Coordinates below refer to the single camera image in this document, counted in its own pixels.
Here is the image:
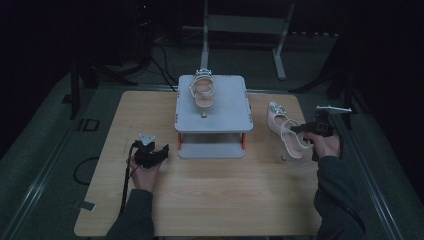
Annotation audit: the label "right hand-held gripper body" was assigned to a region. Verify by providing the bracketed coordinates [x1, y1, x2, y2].
[309, 104, 353, 138]

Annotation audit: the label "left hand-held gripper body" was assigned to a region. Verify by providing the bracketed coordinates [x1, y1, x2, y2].
[131, 132, 162, 169]

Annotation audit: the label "white slingback shoe rhinestone buckle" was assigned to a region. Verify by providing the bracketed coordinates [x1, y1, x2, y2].
[266, 101, 312, 162]
[189, 67, 217, 119]

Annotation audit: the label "grey two-tier shoe rack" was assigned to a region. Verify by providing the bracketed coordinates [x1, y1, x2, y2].
[174, 74, 254, 160]

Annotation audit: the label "person's right hand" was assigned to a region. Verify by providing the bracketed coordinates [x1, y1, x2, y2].
[302, 130, 342, 160]

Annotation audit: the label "person's left hand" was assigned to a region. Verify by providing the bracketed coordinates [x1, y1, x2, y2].
[127, 155, 165, 194]

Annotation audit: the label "black metal stand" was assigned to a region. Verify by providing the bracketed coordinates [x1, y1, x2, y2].
[68, 59, 101, 120]
[289, 33, 372, 132]

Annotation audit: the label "grey tape piece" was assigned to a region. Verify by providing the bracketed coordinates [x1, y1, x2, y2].
[79, 200, 97, 212]

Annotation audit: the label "white power strip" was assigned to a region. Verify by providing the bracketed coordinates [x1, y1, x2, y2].
[289, 31, 340, 38]

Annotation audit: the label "white metal stand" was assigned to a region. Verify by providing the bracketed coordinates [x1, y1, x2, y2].
[199, 0, 296, 81]

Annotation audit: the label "dark equipment with red light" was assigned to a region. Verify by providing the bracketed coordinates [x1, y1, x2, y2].
[124, 0, 156, 69]

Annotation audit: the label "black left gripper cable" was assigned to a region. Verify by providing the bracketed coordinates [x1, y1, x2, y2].
[118, 141, 139, 216]

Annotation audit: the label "black cable loop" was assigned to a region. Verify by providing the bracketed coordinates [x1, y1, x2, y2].
[72, 156, 101, 186]

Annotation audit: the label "black floor cables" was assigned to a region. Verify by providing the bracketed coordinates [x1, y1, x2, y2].
[149, 42, 178, 93]

